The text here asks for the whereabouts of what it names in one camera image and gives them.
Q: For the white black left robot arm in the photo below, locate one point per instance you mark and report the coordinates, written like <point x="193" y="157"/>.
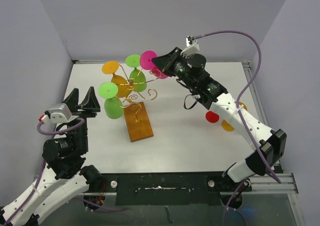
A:
<point x="63" y="174"/>

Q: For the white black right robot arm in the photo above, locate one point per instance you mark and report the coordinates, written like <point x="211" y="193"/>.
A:
<point x="267" y="144"/>

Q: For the pink plastic wine glass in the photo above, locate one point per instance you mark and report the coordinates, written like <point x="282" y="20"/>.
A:
<point x="147" y="64"/>

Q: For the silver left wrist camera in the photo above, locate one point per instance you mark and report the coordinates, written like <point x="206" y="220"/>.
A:
<point x="57" y="114"/>

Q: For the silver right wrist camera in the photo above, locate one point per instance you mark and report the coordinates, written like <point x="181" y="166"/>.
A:
<point x="192" y="47"/>

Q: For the aluminium frame rail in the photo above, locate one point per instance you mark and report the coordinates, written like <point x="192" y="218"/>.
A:
<point x="259" y="108"/>

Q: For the red plastic wine glass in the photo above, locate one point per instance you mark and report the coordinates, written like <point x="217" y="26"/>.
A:
<point x="212" y="117"/>

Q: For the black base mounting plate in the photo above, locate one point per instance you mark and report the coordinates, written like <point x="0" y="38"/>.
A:
<point x="165" y="189"/>

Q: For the green plastic wine glass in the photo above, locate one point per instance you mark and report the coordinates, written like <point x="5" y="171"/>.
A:
<point x="137" y="75"/>
<point x="112" y="104"/>

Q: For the orange plastic wine glass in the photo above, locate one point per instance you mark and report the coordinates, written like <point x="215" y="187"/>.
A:
<point x="226" y="126"/>
<point x="110" y="68"/>

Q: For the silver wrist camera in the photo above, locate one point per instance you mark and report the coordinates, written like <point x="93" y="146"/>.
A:
<point x="192" y="47"/>
<point x="57" y="114"/>

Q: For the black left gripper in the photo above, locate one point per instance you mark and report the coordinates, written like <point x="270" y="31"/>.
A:
<point x="90" y="103"/>

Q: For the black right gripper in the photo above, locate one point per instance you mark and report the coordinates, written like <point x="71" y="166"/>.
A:
<point x="165" y="63"/>

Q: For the gold wire wine glass rack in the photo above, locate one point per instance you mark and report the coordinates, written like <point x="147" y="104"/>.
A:
<point x="135" y="113"/>

